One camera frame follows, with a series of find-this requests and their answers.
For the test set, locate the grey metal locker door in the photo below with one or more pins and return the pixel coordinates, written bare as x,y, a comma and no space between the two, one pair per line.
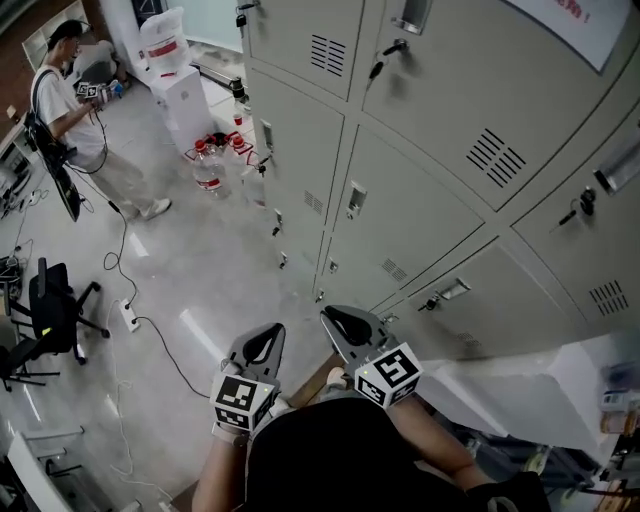
500,300

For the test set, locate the paper notice sheet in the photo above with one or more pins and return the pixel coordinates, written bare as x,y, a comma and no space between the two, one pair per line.
575,30

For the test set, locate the person's black shirt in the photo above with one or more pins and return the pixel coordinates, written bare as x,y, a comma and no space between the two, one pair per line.
340,460

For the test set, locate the large dispenser water bottle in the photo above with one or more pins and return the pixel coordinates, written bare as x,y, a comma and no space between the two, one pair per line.
165,40

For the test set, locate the white power strip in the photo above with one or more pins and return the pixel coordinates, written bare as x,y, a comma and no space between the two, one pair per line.
131,315

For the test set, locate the person's right forearm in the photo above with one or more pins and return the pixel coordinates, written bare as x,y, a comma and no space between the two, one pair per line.
435,440

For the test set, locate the white cubby shelf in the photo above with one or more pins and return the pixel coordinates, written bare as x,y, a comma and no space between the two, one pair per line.
45,40

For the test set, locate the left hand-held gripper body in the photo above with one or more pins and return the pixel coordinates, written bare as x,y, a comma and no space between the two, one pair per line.
240,400

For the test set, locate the white table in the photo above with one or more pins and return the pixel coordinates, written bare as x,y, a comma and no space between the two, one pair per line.
30,480

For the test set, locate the black office chair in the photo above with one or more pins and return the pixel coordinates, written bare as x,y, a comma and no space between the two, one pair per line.
50,310

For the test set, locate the small black cylinder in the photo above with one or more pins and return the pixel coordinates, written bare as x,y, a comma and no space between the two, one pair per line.
240,87

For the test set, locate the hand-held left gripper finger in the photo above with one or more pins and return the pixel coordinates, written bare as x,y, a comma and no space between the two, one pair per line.
236,352
277,360

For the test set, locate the person's left forearm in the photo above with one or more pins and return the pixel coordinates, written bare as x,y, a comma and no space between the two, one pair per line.
220,475

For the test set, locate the grey metal locker cabinet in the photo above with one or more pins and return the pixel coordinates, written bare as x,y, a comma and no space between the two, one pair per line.
300,150

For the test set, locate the person's right shoe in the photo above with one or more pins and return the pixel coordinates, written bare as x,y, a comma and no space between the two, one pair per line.
342,380

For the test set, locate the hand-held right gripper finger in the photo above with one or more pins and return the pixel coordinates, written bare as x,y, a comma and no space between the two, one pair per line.
340,347
377,330

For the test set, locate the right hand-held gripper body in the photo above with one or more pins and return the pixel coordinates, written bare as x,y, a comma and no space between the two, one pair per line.
387,375

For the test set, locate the small red cup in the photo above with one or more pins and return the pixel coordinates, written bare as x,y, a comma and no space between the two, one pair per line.
238,120

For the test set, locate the white water dispenser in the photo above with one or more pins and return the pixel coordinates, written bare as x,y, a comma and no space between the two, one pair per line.
182,105

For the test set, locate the large white block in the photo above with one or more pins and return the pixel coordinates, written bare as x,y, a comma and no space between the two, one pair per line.
500,385

